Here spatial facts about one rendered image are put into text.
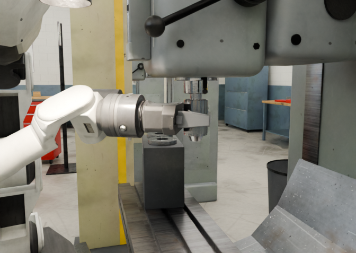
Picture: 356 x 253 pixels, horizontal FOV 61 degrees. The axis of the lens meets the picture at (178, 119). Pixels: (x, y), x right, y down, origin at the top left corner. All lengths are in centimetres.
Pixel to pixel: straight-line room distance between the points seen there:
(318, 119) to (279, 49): 36
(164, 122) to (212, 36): 17
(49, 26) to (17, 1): 894
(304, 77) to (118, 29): 164
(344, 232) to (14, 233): 107
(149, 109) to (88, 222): 200
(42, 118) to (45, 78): 904
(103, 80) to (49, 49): 744
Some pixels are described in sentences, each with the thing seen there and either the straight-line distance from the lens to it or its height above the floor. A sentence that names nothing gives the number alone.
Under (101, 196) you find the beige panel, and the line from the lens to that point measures 244.
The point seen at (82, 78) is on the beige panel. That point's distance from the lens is 228.
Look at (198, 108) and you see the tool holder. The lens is 57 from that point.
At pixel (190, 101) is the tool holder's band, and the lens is 57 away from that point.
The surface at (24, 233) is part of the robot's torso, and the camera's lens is 132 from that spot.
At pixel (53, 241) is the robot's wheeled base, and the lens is 162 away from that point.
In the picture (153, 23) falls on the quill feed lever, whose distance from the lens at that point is 44.
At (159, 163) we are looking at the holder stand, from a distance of 90.
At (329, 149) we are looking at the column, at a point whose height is 113.
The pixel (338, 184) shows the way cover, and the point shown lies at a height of 106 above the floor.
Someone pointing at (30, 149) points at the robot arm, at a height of 118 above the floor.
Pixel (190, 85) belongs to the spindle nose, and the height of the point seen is 129.
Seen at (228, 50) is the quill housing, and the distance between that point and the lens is 51.
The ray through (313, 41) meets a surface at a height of 137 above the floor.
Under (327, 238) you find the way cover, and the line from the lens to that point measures 80.
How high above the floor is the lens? 130
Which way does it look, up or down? 7 degrees down
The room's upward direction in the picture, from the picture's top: straight up
